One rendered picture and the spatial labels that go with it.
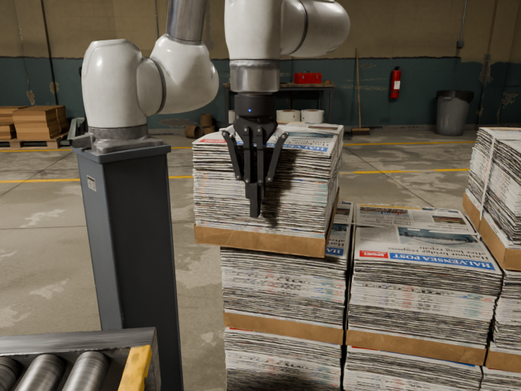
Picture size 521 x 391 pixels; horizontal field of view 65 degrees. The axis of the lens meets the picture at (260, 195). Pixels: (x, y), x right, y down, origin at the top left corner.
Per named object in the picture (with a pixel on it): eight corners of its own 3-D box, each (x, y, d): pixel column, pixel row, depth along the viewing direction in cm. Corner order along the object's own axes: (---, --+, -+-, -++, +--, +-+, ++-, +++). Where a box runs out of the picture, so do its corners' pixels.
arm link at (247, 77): (238, 60, 78) (238, 92, 80) (222, 60, 69) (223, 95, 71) (284, 60, 76) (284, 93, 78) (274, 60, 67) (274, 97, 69)
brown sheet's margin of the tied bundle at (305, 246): (219, 217, 105) (218, 202, 103) (332, 229, 98) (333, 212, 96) (194, 243, 90) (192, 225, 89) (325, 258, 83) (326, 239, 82)
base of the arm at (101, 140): (60, 145, 112) (57, 125, 110) (136, 136, 126) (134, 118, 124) (84, 156, 99) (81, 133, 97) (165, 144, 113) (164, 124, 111)
